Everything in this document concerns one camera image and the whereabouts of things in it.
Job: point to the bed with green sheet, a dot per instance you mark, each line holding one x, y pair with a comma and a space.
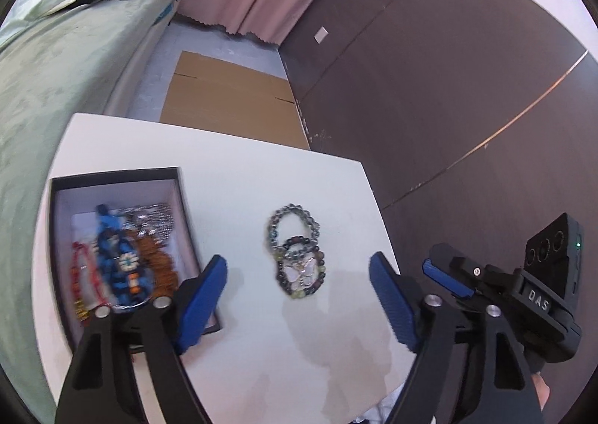
46, 92

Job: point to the white wall socket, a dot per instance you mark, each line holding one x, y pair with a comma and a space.
322, 34

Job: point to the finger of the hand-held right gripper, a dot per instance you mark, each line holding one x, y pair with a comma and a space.
444, 277
467, 267

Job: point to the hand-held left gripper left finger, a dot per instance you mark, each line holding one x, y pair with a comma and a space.
201, 307

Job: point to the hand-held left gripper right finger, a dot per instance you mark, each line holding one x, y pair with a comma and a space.
392, 302

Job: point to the black square gift box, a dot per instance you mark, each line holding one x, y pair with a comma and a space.
60, 265

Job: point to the flat brown cardboard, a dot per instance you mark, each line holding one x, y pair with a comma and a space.
233, 97

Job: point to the person's right hand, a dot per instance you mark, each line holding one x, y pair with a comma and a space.
542, 398

